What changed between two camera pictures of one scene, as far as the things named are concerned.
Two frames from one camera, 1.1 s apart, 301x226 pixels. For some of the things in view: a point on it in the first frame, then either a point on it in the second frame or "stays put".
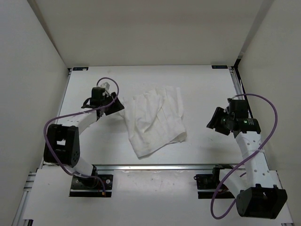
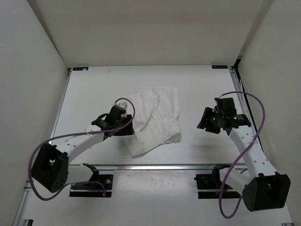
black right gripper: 214,123 -> 204,122
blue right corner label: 219,67 stays put
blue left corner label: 80,68 stays put
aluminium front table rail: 123,167 stays put
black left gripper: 117,106 -> 128,130
